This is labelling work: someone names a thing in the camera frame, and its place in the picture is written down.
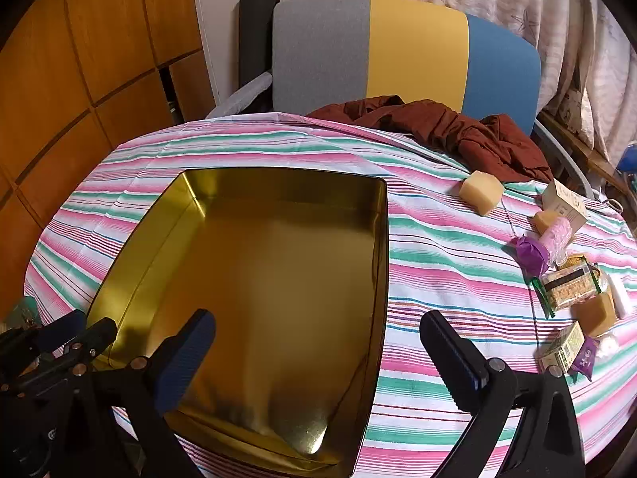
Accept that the brown cloth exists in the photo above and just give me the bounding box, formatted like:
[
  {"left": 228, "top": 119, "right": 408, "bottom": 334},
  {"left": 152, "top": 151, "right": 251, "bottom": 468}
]
[{"left": 306, "top": 94, "right": 554, "bottom": 183}]

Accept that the tan soap block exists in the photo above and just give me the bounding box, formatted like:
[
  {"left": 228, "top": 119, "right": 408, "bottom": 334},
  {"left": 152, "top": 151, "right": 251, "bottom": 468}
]
[{"left": 571, "top": 291, "right": 618, "bottom": 338}]

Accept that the white plastic bag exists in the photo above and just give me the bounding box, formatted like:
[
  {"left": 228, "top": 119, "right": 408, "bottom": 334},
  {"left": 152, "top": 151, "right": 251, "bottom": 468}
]
[{"left": 594, "top": 331, "right": 620, "bottom": 359}]

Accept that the pink roll packet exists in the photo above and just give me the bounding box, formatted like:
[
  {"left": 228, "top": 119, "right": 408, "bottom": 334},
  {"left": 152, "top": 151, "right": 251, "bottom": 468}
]
[{"left": 540, "top": 216, "right": 573, "bottom": 264}]

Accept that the small purple packet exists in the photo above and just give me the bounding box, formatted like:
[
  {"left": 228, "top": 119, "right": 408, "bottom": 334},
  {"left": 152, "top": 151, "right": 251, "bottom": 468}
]
[{"left": 567, "top": 337, "right": 600, "bottom": 376}]

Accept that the narrow green cracker packet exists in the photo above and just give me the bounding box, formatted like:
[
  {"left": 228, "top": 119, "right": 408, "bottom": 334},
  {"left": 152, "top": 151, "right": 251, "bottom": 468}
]
[{"left": 531, "top": 264, "right": 600, "bottom": 317}]

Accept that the blue round object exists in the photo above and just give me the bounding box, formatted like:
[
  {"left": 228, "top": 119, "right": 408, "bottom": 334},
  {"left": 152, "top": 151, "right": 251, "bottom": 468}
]
[{"left": 614, "top": 143, "right": 637, "bottom": 180}]

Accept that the black rolled mat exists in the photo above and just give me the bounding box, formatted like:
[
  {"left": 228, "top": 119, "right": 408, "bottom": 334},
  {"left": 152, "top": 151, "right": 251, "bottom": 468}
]
[{"left": 238, "top": 0, "right": 282, "bottom": 110}]

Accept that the patterned curtain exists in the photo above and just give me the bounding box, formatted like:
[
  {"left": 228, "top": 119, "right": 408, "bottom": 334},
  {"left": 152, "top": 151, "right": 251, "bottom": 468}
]
[{"left": 398, "top": 0, "right": 637, "bottom": 160}]

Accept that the white bar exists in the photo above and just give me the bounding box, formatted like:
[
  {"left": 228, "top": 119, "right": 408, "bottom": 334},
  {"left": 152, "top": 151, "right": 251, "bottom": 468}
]
[{"left": 607, "top": 274, "right": 634, "bottom": 319}]

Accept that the cream carton box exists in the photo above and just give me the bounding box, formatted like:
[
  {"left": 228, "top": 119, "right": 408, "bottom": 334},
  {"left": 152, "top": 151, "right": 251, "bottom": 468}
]
[{"left": 541, "top": 178, "right": 589, "bottom": 232}]

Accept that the striped tablecloth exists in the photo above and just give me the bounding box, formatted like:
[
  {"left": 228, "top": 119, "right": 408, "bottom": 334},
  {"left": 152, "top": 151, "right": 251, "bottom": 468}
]
[{"left": 24, "top": 110, "right": 637, "bottom": 478}]

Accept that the green carton box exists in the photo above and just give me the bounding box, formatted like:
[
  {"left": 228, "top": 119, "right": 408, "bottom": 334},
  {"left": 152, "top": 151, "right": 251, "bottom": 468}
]
[{"left": 536, "top": 321, "right": 585, "bottom": 376}]

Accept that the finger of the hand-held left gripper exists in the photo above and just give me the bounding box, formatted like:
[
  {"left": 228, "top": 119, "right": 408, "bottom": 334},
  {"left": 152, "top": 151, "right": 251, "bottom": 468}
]
[
  {"left": 66, "top": 319, "right": 119, "bottom": 364},
  {"left": 35, "top": 310, "right": 88, "bottom": 354}
]

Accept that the wooden shelf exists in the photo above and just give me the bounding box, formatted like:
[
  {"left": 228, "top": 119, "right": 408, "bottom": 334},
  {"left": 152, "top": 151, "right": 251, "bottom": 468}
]
[{"left": 540, "top": 110, "right": 628, "bottom": 195}]

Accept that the large yellow soap block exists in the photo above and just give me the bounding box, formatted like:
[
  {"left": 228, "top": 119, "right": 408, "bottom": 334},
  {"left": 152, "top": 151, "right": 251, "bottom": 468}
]
[{"left": 459, "top": 170, "right": 504, "bottom": 217}]

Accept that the large purple packet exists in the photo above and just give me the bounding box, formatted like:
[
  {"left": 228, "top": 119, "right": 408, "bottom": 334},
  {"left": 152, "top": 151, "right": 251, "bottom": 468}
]
[{"left": 515, "top": 236, "right": 548, "bottom": 277}]

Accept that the yellow snack packet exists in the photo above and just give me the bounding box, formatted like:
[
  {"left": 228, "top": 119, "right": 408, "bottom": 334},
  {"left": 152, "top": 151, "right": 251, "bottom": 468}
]
[{"left": 560, "top": 254, "right": 598, "bottom": 272}]

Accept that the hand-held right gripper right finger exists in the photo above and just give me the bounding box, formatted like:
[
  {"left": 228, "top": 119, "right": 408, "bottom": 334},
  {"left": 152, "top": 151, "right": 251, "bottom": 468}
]
[{"left": 419, "top": 310, "right": 585, "bottom": 478}]

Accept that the wooden wardrobe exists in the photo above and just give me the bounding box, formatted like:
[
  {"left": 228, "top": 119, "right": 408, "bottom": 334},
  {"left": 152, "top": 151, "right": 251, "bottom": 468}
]
[{"left": 0, "top": 0, "right": 220, "bottom": 329}]

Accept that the tricolour chair backrest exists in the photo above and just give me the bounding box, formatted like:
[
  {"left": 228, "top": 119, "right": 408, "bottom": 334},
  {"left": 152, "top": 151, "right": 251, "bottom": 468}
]
[{"left": 206, "top": 0, "right": 595, "bottom": 200}]

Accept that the small yellow soap block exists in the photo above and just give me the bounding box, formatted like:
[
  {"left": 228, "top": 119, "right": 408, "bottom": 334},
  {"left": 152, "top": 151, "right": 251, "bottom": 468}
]
[{"left": 533, "top": 209, "right": 561, "bottom": 234}]

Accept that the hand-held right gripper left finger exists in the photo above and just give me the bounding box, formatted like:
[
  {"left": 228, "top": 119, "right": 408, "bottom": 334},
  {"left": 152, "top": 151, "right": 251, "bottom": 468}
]
[{"left": 60, "top": 309, "right": 217, "bottom": 478}]

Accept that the golden tin box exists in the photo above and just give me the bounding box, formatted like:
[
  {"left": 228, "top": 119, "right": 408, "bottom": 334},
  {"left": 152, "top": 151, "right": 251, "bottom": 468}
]
[{"left": 86, "top": 167, "right": 390, "bottom": 476}]

